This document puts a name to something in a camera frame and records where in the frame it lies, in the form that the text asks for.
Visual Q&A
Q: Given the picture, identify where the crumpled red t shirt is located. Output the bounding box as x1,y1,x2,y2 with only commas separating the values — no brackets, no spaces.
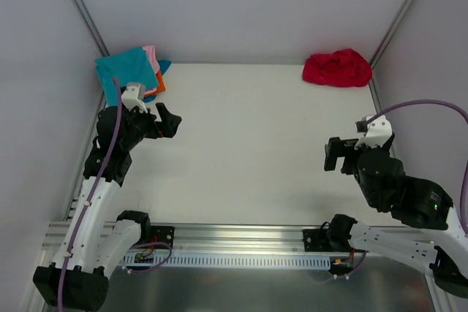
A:
302,48,373,88

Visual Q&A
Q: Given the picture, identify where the folded orange t shirt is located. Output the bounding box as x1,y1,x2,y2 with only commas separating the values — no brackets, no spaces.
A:
144,70,166,98

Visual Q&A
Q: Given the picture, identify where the folded teal t shirt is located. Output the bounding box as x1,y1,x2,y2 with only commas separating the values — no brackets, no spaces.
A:
143,60,171,103

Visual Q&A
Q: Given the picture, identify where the left aluminium frame post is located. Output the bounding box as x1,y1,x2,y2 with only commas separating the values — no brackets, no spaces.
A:
71,0,110,56

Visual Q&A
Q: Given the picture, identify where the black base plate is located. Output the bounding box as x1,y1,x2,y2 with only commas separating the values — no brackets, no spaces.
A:
150,225,175,249
302,228,351,252

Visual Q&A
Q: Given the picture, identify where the aluminium frame post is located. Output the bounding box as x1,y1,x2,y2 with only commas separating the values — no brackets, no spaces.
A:
71,0,110,56
369,0,439,65

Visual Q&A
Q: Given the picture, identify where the right aluminium frame post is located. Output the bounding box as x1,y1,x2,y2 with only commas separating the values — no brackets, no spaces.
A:
369,0,439,65

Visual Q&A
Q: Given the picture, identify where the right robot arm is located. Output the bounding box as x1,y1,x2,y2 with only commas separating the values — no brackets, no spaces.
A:
324,137,467,298

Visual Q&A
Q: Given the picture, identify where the teal t shirt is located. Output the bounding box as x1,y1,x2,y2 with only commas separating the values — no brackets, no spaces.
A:
143,60,171,103
95,47,156,107

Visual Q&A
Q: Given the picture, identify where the aluminium mounting rail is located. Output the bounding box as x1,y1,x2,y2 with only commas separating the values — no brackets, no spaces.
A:
42,221,431,254

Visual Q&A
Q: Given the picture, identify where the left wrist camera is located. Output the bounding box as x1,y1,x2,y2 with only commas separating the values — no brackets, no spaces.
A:
121,83,148,113

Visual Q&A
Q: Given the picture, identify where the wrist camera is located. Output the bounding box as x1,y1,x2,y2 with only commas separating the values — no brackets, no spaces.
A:
121,83,148,113
355,115,393,150

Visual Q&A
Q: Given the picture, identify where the folded pink t shirt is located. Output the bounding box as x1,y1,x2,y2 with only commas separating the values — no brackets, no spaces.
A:
142,45,160,88

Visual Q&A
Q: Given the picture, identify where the white slotted cable duct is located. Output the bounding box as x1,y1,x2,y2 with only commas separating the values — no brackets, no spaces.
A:
120,252,333,270

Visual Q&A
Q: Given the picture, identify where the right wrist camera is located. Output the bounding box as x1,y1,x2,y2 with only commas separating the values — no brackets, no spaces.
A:
355,115,393,150

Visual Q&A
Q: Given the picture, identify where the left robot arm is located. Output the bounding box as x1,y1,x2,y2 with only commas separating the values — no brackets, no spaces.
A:
33,102,182,311

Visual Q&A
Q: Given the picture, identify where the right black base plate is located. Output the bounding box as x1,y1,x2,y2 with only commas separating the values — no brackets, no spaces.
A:
302,228,351,252

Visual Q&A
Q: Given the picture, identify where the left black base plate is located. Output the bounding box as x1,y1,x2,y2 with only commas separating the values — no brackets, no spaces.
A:
150,225,175,249

